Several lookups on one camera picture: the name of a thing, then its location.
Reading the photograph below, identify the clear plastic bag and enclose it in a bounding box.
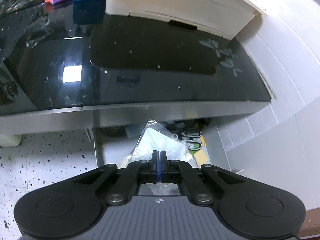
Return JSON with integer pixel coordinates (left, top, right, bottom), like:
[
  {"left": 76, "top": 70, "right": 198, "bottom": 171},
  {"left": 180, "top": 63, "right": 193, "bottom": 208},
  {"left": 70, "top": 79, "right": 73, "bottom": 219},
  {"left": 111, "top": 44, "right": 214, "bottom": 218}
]
[{"left": 118, "top": 120, "right": 193, "bottom": 196}]

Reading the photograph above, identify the black glossy drawer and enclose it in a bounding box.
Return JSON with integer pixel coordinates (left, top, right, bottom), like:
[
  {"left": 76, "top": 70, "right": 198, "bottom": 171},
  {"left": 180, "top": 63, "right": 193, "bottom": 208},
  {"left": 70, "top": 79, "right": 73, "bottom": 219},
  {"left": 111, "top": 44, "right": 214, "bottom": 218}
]
[{"left": 92, "top": 118, "right": 232, "bottom": 197}]

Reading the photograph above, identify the steel edged black countertop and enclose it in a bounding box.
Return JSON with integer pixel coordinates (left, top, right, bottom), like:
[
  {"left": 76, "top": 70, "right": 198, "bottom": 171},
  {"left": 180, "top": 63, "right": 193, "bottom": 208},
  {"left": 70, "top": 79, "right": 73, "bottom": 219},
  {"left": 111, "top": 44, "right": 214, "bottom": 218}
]
[{"left": 1, "top": 1, "right": 271, "bottom": 134}]

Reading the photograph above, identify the beige plastic storage box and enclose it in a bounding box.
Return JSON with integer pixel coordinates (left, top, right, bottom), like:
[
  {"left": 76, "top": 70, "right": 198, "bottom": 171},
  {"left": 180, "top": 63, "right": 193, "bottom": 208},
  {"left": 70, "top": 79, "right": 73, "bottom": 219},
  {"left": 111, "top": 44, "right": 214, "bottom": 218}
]
[{"left": 105, "top": 0, "right": 264, "bottom": 40}]

